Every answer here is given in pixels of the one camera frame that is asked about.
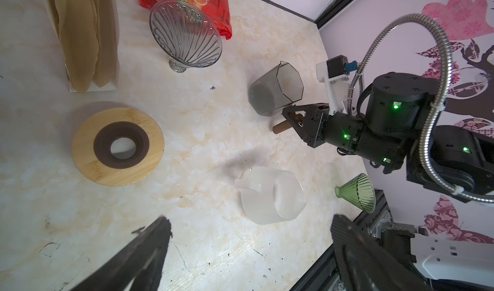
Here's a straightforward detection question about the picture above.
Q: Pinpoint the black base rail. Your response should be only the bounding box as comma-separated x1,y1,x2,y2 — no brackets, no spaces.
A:
291,190,392,290

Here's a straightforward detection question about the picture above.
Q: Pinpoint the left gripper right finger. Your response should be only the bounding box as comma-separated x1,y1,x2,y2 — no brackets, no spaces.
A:
331,215,428,290

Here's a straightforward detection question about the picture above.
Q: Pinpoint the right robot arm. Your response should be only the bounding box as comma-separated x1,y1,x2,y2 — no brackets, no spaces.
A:
283,72,493,203

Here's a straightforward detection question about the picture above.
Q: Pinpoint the coffee filter paper box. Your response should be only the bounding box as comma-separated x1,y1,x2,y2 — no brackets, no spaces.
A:
45,0,120,93

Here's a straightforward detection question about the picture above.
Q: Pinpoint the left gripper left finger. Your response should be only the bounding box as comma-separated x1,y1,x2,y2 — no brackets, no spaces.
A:
73,216,172,290

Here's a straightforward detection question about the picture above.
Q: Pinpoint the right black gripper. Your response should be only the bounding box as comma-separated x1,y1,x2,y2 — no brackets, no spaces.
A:
282,103,329,148

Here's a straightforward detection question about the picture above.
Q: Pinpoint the wooden dripper ring stand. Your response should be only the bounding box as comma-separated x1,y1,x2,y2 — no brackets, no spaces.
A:
72,107,165,187

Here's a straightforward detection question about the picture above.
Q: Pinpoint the green glass dripper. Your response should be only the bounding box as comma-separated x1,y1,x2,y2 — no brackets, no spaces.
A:
335,173,376,214

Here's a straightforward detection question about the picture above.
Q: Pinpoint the grey glass pitcher wooden handle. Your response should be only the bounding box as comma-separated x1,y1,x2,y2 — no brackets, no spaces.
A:
248,61,304,117

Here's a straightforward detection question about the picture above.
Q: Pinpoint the frosted white glass pitcher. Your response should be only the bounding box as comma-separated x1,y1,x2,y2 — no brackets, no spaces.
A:
234,167,306,225

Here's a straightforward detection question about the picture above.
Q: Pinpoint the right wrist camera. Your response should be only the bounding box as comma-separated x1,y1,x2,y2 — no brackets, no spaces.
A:
316,55,358,116

